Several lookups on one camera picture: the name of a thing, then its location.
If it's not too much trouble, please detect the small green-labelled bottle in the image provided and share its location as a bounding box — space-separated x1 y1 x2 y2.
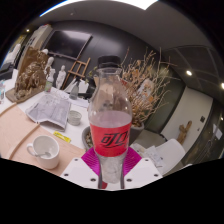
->
44 68 56 93

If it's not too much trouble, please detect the white cabinet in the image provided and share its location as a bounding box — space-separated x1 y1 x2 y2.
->
16 24 53 71

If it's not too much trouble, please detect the dried plant in brown pot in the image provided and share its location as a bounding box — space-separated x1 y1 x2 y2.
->
81 46 174 151

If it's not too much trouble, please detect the open grey printed booklet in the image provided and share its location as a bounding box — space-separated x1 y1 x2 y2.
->
25 94 72 130

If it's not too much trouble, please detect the stack of papers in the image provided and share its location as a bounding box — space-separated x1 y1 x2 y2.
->
131 143 166 168

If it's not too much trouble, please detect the yellow packet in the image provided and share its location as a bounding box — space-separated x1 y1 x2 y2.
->
53 130 72 144

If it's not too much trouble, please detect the small white bowl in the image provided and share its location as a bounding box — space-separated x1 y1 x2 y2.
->
67 110 83 127

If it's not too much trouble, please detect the black wall screen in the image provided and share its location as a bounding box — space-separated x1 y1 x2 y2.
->
44 29 93 61

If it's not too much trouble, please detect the clear bottle with red label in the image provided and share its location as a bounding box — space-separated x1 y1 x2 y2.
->
87 55 134 184

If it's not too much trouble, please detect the small white figurine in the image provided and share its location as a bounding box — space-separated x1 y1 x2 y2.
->
55 64 67 89

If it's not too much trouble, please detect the white mug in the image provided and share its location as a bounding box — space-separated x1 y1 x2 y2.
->
26 134 61 170

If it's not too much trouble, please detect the wooden easel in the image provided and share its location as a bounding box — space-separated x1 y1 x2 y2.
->
62 57 92 90

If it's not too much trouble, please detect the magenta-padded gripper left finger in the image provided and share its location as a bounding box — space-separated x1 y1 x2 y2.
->
59 147 103 190

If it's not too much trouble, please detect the white plaster bust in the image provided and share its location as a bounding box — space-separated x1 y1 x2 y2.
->
44 56 55 79

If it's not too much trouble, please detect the white plastic chair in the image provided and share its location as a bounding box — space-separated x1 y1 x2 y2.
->
64 78 89 94

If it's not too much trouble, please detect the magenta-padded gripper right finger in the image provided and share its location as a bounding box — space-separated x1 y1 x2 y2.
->
121 146 164 190

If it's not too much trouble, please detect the grey spray bottle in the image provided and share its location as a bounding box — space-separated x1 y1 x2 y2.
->
69 77 81 100

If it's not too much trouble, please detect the light wooden board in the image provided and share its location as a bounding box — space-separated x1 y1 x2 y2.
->
0 103 86 176

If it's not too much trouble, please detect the wooden figure sculpture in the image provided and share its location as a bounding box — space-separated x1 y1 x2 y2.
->
177 120 193 145

